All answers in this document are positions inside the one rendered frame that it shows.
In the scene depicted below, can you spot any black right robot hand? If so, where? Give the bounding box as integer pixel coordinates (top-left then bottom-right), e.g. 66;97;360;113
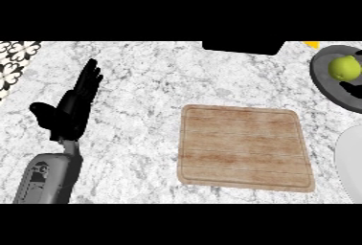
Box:
338;49;362;99

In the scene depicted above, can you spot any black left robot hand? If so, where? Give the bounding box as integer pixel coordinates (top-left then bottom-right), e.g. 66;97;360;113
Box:
27;57;104;143

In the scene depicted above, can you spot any dark grey pan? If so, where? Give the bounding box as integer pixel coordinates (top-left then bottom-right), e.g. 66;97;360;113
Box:
308;44;362;115

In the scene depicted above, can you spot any green pear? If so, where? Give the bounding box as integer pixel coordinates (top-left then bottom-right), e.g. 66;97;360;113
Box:
326;55;362;82

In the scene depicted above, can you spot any wooden cutting board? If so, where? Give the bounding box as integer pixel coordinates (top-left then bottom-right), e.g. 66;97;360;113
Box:
175;103;315;193

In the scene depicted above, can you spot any black appliance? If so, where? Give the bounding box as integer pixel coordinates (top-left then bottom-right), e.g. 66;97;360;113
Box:
200;40;286;56

